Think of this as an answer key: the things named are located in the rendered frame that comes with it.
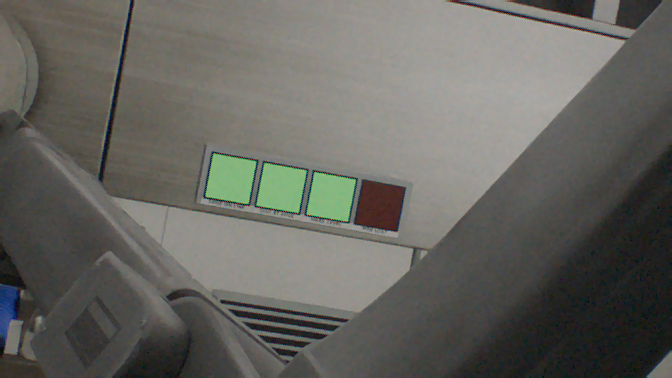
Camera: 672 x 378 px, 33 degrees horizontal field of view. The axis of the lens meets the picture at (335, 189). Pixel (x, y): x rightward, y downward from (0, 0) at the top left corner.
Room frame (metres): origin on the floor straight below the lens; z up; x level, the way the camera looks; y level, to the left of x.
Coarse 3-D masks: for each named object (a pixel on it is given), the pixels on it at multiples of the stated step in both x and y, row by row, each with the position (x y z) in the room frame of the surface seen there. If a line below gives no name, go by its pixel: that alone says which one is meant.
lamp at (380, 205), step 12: (372, 192) 1.32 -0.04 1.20; (384, 192) 1.33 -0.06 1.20; (396, 192) 1.33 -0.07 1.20; (360, 204) 1.32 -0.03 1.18; (372, 204) 1.32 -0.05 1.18; (384, 204) 1.33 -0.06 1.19; (396, 204) 1.33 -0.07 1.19; (360, 216) 1.32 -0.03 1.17; (372, 216) 1.32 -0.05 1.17; (384, 216) 1.33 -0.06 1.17; (396, 216) 1.33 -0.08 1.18; (396, 228) 1.33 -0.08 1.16
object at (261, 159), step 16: (208, 144) 1.28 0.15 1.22; (208, 160) 1.28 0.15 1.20; (256, 160) 1.29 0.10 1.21; (272, 160) 1.30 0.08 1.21; (288, 160) 1.30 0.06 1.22; (208, 176) 1.28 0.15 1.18; (256, 176) 1.29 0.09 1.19; (352, 176) 1.32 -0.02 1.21; (368, 176) 1.32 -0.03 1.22; (256, 192) 1.30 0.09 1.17; (304, 192) 1.31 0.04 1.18; (224, 208) 1.29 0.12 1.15; (240, 208) 1.29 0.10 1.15; (256, 208) 1.30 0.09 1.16; (272, 208) 1.30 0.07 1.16; (304, 208) 1.31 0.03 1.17; (352, 208) 1.32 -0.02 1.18; (400, 208) 1.33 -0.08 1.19; (320, 224) 1.31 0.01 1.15; (336, 224) 1.32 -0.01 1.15; (352, 224) 1.32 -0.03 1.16; (400, 224) 1.33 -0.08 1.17
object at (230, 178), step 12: (216, 156) 1.28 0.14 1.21; (228, 156) 1.29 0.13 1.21; (216, 168) 1.28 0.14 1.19; (228, 168) 1.29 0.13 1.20; (240, 168) 1.29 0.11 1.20; (252, 168) 1.29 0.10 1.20; (216, 180) 1.28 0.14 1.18; (228, 180) 1.29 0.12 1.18; (240, 180) 1.29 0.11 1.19; (216, 192) 1.28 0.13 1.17; (228, 192) 1.29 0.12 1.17; (240, 192) 1.29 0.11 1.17
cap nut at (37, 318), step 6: (36, 312) 0.92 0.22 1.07; (36, 318) 0.92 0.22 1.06; (42, 318) 0.92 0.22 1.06; (30, 324) 0.92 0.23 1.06; (36, 324) 0.92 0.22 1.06; (30, 330) 0.92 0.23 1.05; (36, 330) 0.92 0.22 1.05; (30, 336) 0.92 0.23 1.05; (24, 342) 0.92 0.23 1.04; (24, 348) 0.92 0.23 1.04; (30, 348) 0.92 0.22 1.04; (24, 354) 0.92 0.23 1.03; (30, 354) 0.92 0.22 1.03; (36, 360) 0.91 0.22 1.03
